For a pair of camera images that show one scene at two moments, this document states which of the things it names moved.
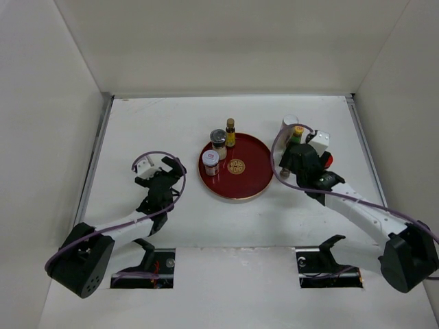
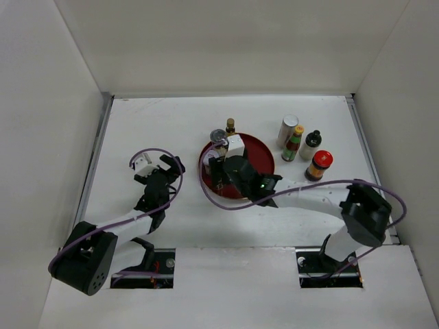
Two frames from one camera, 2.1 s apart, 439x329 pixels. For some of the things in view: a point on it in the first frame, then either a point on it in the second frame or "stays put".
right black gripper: [287, 156] to [217, 165]
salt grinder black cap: [219, 139] stays put
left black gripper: [175, 175] stays put
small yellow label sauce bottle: [230, 133] stays put
